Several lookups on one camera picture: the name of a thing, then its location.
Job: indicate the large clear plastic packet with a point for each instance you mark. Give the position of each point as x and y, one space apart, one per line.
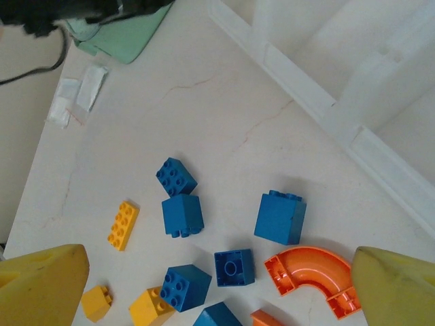
63 102

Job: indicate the small yellow lego brick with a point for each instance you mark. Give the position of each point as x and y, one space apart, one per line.
96 302

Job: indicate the small clear plastic packet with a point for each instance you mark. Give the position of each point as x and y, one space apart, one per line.
91 88

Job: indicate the blue lego brick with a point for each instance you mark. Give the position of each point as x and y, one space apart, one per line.
280 219
183 215
234 268
185 288
217 316
176 176

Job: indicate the mint green zipper pouch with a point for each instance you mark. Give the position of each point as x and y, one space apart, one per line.
129 37

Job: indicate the orange lego brick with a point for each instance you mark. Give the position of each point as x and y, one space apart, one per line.
268 318

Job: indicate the white three-compartment sorting tray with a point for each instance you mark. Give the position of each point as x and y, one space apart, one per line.
374 51

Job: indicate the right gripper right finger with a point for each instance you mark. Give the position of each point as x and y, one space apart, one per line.
397 292

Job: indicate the orange curved lego track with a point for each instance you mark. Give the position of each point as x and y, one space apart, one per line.
306 261

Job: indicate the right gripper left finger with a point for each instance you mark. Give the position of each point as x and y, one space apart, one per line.
37 288

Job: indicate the yellow lego plate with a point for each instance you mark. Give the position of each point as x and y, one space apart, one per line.
124 220

